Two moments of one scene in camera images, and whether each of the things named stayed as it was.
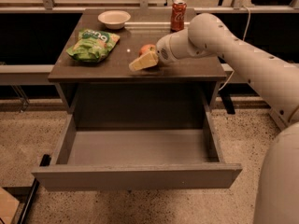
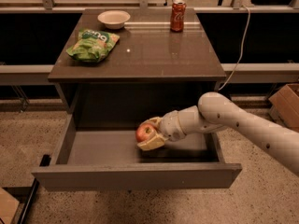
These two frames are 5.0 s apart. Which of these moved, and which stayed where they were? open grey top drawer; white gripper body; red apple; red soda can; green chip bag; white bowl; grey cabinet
Moved: red apple; white gripper body
Stayed: white bowl; grey cabinet; red soda can; open grey top drawer; green chip bag
